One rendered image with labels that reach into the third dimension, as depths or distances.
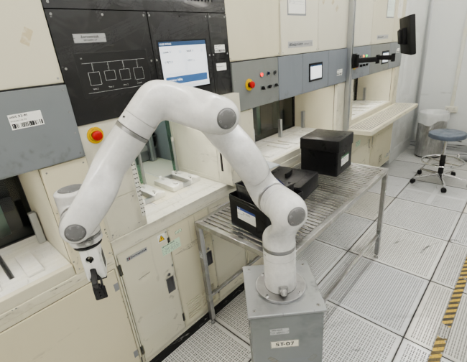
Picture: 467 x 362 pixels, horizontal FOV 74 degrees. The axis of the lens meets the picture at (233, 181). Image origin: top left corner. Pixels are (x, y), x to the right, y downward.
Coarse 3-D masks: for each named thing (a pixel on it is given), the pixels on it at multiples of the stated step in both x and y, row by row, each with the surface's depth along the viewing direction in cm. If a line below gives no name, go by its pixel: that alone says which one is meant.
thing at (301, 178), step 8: (280, 168) 209; (288, 168) 208; (280, 176) 196; (288, 176) 194; (296, 176) 194; (304, 176) 192; (312, 176) 192; (296, 184) 183; (304, 184) 182; (312, 184) 192; (304, 192) 183
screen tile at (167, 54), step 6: (180, 48) 145; (162, 54) 139; (168, 54) 141; (174, 54) 143; (180, 54) 146; (180, 60) 147; (168, 66) 142; (174, 66) 145; (180, 66) 147; (168, 72) 143; (174, 72) 145; (180, 72) 148
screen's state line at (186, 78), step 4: (176, 76) 147; (180, 76) 148; (184, 76) 150; (188, 76) 152; (192, 76) 153; (196, 76) 155; (200, 76) 157; (204, 76) 159; (172, 80) 146; (176, 80) 147; (180, 80) 149; (184, 80) 150; (188, 80) 152; (192, 80) 154
